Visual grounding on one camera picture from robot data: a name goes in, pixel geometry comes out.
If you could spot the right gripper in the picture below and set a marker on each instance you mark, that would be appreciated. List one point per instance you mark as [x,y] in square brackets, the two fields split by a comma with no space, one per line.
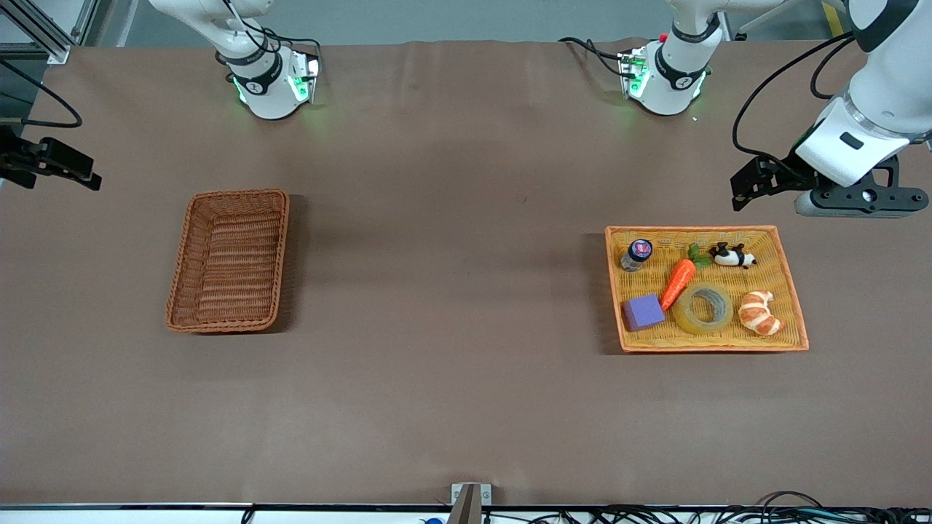
[22,157]

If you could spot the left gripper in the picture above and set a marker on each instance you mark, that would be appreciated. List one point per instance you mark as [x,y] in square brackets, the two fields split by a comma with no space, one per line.
[780,175]

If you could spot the yellow tape roll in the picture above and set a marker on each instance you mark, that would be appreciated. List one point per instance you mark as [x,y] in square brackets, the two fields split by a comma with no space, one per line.
[688,320]

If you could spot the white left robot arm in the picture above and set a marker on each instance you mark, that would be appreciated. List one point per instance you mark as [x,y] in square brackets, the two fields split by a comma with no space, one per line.
[673,94]

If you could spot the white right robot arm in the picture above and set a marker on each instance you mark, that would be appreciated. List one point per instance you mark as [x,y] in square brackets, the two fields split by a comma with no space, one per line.
[266,94]

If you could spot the yellow wicker tray basket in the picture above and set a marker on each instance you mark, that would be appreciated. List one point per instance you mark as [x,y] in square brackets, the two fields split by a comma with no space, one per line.
[713,338]

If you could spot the brown wicker basket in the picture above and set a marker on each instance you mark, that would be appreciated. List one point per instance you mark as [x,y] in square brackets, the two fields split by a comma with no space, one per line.
[229,262]

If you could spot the black white panda toy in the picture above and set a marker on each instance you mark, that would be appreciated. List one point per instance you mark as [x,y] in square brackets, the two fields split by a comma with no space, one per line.
[732,256]

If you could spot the orange toy carrot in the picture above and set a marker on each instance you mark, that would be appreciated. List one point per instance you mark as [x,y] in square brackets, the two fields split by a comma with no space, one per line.
[677,280]

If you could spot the toy croissant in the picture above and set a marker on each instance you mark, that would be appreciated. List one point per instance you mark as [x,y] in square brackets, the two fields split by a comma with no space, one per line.
[757,314]

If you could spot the small dark-capped bottle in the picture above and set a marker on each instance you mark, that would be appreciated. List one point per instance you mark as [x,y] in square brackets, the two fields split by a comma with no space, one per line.
[637,255]

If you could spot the purple foam block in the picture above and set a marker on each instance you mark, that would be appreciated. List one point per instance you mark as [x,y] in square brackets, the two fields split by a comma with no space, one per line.
[643,313]

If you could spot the brown table cover sheet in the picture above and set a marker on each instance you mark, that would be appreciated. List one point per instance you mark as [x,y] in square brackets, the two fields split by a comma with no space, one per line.
[466,291]

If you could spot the aluminium frame profile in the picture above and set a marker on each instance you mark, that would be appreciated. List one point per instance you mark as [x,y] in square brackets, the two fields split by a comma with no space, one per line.
[54,47]

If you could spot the metal table edge bracket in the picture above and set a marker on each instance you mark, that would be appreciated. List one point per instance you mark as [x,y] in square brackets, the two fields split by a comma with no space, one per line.
[470,502]

